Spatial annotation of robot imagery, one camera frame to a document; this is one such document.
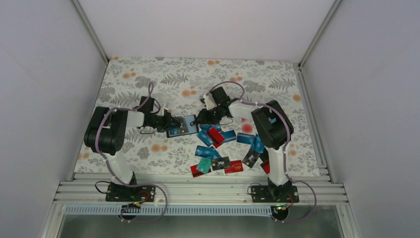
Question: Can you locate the blue VIP card front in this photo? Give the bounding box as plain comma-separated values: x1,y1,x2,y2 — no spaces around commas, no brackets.
167,127,181,138

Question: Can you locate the blue vip card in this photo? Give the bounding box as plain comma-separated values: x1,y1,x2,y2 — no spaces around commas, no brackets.
195,146,222,159
167,127,181,138

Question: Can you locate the black leather card holder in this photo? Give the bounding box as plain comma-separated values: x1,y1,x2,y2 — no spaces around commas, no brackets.
166,115,199,138

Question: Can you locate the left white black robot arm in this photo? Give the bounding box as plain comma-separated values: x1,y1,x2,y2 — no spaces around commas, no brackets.
84,96,181,201

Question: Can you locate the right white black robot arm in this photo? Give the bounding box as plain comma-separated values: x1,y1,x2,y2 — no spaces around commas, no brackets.
195,87,294,202

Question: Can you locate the blue striped card upper left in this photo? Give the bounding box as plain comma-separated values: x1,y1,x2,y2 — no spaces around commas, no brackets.
199,124,222,132

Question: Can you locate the blue logo card with chip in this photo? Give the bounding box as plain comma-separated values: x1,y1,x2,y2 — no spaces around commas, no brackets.
197,130,213,147

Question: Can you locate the blue VIP card lower right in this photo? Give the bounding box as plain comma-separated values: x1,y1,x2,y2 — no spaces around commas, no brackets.
195,146,222,159

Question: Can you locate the blue card centre pile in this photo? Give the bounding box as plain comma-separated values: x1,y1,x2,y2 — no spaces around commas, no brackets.
236,132,255,145

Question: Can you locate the black card bottom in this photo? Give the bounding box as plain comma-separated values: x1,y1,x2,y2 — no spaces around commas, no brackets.
211,157,231,171

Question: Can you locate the green VIP card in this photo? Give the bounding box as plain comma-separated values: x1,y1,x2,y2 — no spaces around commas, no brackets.
196,158,211,174

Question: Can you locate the blue card upper right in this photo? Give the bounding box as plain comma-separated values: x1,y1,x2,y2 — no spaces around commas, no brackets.
252,134,265,154

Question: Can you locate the red gold VIP card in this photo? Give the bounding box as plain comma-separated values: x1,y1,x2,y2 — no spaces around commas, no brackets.
224,160,244,174

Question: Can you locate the black VIP card right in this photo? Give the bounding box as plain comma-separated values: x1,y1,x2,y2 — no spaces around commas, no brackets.
242,148,260,168

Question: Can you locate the floral patterned table mat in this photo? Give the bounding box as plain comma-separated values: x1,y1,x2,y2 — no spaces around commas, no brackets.
74,56,321,178

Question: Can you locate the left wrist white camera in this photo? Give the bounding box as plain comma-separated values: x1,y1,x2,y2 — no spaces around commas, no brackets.
160,104,169,116

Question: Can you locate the wrist white camera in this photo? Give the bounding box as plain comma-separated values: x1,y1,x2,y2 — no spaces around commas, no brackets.
200,94,216,110
160,104,169,116

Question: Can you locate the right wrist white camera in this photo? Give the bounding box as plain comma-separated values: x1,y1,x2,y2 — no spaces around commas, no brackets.
200,94,216,110

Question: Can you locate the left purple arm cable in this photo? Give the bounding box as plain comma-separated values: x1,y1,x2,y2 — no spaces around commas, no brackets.
94,82,168,225

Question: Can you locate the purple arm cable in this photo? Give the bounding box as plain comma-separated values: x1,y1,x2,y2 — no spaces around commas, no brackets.
94,82,168,225
205,80,317,225

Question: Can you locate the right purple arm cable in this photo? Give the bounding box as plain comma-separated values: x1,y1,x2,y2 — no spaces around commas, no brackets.
205,80,317,225

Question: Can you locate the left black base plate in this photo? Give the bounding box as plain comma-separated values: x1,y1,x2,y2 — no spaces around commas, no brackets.
105,184,156,202

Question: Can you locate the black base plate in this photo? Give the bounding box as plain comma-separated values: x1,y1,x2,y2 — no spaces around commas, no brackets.
105,184,156,202
250,185,300,203

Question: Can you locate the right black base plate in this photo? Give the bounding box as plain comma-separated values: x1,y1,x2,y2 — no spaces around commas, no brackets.
250,185,300,203

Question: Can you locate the aluminium front rail frame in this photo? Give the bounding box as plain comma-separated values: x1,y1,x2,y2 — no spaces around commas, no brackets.
53,173,349,205

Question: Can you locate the grey slotted cable duct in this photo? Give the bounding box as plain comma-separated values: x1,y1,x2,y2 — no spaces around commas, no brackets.
63,204,272,217

